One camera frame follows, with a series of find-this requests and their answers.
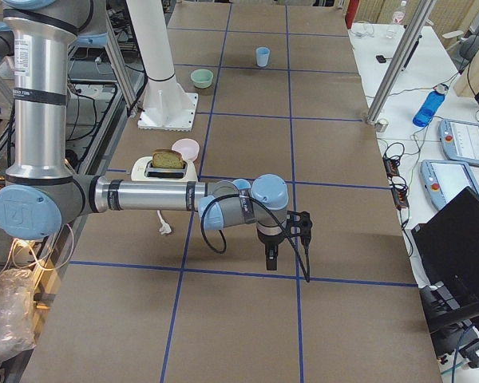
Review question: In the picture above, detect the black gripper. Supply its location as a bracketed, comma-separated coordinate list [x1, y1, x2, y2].
[256, 227, 285, 271]

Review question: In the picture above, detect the light blue cup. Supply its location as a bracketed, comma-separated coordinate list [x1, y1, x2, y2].
[255, 46, 271, 68]
[232, 179, 251, 190]

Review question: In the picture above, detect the white toaster plug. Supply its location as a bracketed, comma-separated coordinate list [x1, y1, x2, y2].
[156, 211, 172, 235]

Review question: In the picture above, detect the pink bowl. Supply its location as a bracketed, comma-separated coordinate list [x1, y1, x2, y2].
[172, 138, 200, 162]

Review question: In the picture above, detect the toast slice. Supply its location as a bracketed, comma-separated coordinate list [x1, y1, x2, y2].
[152, 149, 184, 169]

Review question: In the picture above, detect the cream toaster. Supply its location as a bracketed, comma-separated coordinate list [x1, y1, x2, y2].
[130, 156, 198, 182]

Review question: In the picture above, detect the black laptop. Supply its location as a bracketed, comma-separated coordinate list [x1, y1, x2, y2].
[410, 185, 479, 332]

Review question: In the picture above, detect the green bowl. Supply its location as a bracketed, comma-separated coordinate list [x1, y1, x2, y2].
[190, 69, 214, 89]

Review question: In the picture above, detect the teach pendant near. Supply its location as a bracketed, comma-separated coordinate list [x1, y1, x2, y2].
[420, 160, 479, 210]

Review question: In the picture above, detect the teach pendant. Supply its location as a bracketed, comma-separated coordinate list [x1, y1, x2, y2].
[438, 119, 479, 167]
[420, 160, 479, 210]

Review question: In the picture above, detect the blue water bottle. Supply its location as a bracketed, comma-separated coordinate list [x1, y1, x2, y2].
[412, 83, 449, 128]

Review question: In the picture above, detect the teach pendant far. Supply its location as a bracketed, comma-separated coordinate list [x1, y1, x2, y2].
[438, 119, 479, 167]

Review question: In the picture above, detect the clear plastic bag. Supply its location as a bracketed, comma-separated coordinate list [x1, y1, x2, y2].
[0, 269, 35, 363]

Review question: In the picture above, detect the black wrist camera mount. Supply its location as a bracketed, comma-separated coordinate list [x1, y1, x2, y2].
[286, 211, 313, 251]

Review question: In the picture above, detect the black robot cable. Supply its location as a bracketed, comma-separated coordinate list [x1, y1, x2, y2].
[200, 191, 311, 284]

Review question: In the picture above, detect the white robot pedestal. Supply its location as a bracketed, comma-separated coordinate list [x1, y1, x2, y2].
[127, 0, 199, 131]

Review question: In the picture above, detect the aluminium frame post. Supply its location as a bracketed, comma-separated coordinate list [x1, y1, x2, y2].
[365, 0, 437, 125]

